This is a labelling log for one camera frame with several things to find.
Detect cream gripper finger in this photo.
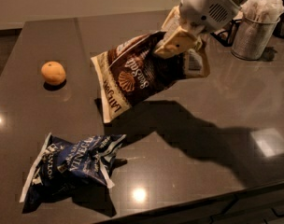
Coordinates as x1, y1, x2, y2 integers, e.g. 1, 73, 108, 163
162, 6, 187, 40
153, 26, 202, 59

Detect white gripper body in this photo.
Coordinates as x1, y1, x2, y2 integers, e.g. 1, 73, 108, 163
179, 0, 239, 33

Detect brown chip bag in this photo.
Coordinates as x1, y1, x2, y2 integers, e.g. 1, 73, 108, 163
92, 32, 209, 123

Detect blue chip bag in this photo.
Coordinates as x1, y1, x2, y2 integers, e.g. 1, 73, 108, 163
20, 133, 126, 213

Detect metal utensil cup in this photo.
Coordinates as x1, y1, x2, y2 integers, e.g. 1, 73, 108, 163
232, 17, 279, 61

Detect white plastic cutlery packets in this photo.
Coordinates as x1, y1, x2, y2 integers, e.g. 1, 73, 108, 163
242, 0, 284, 23

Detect orange fruit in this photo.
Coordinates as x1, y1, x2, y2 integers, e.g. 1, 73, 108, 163
41, 61, 66, 86

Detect black wire napkin holder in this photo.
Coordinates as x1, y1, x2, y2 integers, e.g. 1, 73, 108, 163
211, 12, 243, 47

